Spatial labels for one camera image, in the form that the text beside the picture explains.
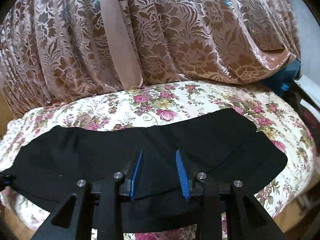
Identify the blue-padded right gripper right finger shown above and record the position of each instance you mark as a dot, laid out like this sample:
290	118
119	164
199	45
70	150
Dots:
186	175

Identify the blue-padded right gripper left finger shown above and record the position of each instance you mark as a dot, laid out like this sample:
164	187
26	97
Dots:
127	188

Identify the black pants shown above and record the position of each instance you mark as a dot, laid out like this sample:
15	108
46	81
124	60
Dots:
76	175

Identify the floral quilted bedspread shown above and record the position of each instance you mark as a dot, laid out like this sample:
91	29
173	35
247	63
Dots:
165	104

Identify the blue bag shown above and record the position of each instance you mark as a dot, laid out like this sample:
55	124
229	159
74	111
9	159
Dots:
280	82

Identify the brown floral curtain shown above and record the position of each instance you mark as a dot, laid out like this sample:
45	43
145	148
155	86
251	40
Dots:
58	51

